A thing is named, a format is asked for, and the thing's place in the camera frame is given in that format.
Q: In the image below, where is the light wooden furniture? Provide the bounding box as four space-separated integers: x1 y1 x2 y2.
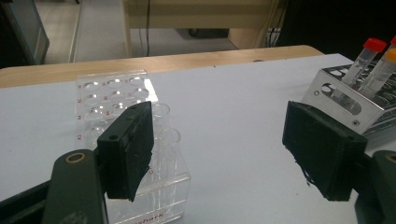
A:
121 0 283 59

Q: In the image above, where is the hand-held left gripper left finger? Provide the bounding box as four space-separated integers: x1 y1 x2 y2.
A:
96 101 155 203

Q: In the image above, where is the perforated metal tube rack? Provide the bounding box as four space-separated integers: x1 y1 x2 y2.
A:
301 60 396 138

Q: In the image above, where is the wooden table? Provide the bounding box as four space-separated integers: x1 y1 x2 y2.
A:
0 44 325 90

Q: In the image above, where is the black floor cable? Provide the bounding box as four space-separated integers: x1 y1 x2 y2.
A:
143 0 153 58

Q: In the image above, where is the dark cabinet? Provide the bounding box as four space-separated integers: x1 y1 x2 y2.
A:
0 0 50 69

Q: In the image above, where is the orange-capped test tube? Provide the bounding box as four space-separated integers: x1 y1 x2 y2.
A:
359 48 396 100

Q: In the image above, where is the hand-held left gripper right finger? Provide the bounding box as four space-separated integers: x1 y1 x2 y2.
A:
281 100 368 203

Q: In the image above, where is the clear acrylic tube rack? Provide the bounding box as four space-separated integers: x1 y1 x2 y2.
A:
74 69 191 224

